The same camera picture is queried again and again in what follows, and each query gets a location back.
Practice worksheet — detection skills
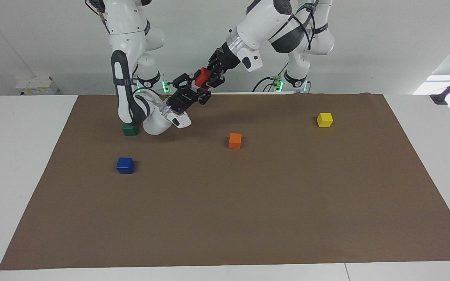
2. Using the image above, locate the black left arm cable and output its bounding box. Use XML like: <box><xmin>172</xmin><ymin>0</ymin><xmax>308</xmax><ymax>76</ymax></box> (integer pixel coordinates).
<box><xmin>293</xmin><ymin>2</ymin><xmax>330</xmax><ymax>53</ymax></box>

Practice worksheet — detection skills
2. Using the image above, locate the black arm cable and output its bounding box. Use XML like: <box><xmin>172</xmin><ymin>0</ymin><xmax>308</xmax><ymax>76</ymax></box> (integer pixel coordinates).
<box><xmin>85</xmin><ymin>0</ymin><xmax>140</xmax><ymax>94</ymax></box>
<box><xmin>293</xmin><ymin>2</ymin><xmax>330</xmax><ymax>53</ymax></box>

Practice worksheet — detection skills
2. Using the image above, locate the orange wooden block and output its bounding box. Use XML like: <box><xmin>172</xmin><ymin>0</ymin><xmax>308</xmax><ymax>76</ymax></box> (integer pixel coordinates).
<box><xmin>228</xmin><ymin>132</ymin><xmax>243</xmax><ymax>150</ymax></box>

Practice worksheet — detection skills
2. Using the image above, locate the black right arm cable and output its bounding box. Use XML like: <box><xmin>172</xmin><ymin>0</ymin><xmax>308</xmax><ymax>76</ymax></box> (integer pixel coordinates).
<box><xmin>85</xmin><ymin>0</ymin><xmax>140</xmax><ymax>94</ymax></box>

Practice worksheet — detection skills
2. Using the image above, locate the brown table mat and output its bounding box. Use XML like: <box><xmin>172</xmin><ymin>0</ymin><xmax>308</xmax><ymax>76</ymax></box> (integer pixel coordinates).
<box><xmin>0</xmin><ymin>93</ymin><xmax>450</xmax><ymax>270</ymax></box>

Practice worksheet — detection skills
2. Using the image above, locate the yellow wooden block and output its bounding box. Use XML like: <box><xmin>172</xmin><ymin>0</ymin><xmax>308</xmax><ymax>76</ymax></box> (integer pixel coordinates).
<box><xmin>316</xmin><ymin>112</ymin><xmax>334</xmax><ymax>128</ymax></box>

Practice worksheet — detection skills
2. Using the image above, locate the black base power cable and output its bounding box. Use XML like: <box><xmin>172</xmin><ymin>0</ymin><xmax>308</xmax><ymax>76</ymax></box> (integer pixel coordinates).
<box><xmin>252</xmin><ymin>62</ymin><xmax>290</xmax><ymax>93</ymax></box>

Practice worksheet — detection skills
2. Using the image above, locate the blue wooden block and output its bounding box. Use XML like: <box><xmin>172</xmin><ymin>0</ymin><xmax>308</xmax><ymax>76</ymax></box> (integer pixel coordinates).
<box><xmin>116</xmin><ymin>157</ymin><xmax>135</xmax><ymax>174</ymax></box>

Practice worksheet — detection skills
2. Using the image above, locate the red wooden block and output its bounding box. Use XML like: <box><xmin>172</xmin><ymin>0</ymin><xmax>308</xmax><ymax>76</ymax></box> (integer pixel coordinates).
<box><xmin>194</xmin><ymin>68</ymin><xmax>212</xmax><ymax>91</ymax></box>

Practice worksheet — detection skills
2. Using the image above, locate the white box with yellow label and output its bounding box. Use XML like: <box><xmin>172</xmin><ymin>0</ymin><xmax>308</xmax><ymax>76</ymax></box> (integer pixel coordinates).
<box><xmin>16</xmin><ymin>76</ymin><xmax>60</xmax><ymax>96</ymax></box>

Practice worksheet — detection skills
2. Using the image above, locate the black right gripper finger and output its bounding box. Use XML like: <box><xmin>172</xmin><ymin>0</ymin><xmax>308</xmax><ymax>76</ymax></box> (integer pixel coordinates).
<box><xmin>197</xmin><ymin>89</ymin><xmax>212</xmax><ymax>106</ymax></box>
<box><xmin>173</xmin><ymin>73</ymin><xmax>196</xmax><ymax>89</ymax></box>

